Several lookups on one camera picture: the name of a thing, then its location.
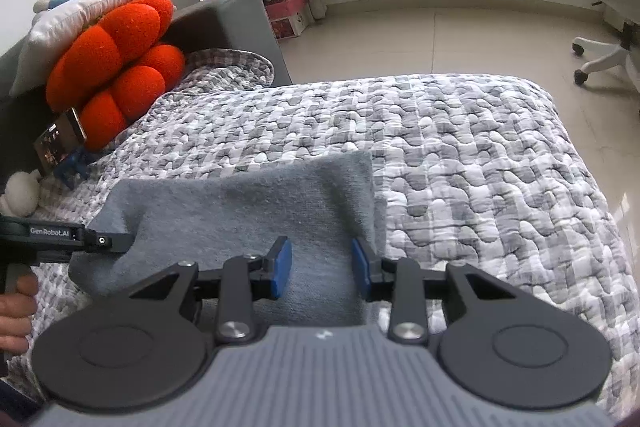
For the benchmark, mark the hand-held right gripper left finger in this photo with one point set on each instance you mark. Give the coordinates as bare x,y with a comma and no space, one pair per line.
282,264

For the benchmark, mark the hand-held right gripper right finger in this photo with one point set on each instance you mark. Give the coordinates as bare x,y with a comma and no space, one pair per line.
361,264

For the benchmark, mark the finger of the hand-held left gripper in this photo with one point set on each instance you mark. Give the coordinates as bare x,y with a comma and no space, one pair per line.
107,243

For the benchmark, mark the grey knit sweater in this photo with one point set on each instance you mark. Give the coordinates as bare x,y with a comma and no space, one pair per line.
225,212

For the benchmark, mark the person's left hand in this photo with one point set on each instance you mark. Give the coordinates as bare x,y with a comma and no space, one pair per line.
17,317

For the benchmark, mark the white plush toy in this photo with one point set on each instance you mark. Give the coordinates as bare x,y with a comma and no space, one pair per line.
20,194

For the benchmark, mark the smartphone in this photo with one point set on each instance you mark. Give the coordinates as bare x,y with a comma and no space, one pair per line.
60,142

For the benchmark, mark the grey quilted blanket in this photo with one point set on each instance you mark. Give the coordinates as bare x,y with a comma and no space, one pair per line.
475,167

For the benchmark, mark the person's navy clothing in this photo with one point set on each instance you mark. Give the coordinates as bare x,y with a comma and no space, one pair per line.
17,402

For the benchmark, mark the orange flower cushion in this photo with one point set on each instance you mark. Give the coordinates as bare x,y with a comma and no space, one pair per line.
115,62

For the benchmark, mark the white pillow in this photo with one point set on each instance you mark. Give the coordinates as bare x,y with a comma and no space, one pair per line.
65,17

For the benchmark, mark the white storage box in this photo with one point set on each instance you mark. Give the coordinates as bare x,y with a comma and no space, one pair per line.
290,27

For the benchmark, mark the pink storage basket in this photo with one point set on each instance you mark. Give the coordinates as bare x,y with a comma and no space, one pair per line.
286,4

